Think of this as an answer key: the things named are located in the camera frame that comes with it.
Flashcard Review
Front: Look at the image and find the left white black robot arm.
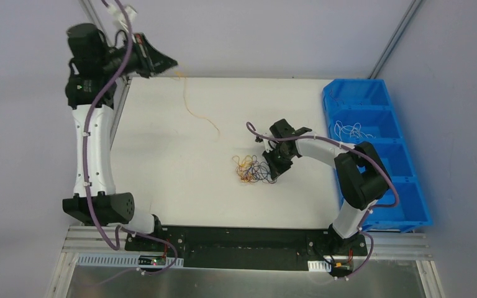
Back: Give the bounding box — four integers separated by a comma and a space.
62, 23, 178, 251

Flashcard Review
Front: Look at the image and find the coloured wire bundle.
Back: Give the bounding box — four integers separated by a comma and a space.
232, 154, 278, 184

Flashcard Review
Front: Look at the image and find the aluminium frame rail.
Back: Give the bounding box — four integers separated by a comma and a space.
62, 225, 433, 261

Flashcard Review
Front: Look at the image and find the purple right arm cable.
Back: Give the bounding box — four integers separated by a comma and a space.
245, 121, 401, 281

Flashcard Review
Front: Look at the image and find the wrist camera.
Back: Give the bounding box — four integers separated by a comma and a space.
255, 136, 275, 153
106, 3, 138, 32

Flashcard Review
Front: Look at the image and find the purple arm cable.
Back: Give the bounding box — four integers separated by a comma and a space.
245, 121, 401, 281
82, 0, 178, 276

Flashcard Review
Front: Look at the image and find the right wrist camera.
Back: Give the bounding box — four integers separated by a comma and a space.
255, 136, 275, 153

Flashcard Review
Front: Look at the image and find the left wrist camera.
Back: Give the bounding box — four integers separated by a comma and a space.
106, 3, 138, 32

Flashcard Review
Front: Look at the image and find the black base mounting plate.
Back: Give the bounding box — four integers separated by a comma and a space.
145, 242, 353, 271

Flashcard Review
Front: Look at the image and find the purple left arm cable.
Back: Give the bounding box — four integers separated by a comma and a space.
82, 0, 178, 276

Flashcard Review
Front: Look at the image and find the blue plastic compartment bin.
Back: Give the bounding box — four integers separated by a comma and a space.
322, 79, 433, 232

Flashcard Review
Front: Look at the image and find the white thin wire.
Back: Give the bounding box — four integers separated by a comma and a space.
334, 120, 376, 142

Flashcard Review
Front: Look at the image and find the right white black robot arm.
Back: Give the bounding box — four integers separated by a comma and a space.
255, 119, 392, 255

